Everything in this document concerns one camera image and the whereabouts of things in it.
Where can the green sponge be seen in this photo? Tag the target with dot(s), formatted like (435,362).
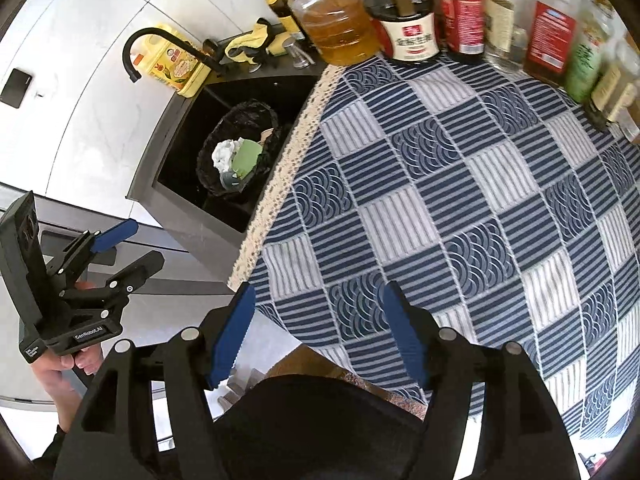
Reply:
(247,160)

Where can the blue checked tablecloth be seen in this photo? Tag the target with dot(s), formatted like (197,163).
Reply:
(450,185)

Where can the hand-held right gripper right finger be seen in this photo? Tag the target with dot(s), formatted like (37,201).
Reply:
(405,335)

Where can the large red label bottle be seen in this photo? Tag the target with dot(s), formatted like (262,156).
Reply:
(550,30)

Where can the small beige label jar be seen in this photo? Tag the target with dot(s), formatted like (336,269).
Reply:
(630,110)

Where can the clear pale label bottle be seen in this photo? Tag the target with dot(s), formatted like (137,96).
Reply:
(500,10)

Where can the black faucet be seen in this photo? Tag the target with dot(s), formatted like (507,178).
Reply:
(150,31)

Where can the person's left forearm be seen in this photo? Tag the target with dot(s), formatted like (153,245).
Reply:
(65,415)

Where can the yellow sponge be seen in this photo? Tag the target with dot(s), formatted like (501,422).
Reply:
(280,44)

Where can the yellow oil bottle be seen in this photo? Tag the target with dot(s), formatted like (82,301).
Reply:
(175,65)

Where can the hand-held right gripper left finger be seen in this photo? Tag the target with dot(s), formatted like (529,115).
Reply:
(230,335)

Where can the white label soy sauce jug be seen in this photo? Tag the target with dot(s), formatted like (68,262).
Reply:
(410,30)

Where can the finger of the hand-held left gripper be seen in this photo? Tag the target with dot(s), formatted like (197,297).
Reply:
(117,234)
(145,266)

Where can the large white tissue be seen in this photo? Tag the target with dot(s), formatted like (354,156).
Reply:
(225,155)

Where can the slim red label bottle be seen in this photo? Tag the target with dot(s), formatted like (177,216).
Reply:
(462,10)

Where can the black sink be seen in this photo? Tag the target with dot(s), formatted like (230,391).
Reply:
(180,175)

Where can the person's left hand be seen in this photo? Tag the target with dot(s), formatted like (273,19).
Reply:
(55,370)

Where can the yellow cloth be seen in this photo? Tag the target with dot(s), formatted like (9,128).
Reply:
(245,40)

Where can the black bagged trash bin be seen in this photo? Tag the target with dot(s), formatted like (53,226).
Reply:
(250,110)

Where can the beige label bottle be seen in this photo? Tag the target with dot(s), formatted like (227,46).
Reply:
(607,85)

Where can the amber oil jug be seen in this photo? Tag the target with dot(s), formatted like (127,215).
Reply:
(340,25)

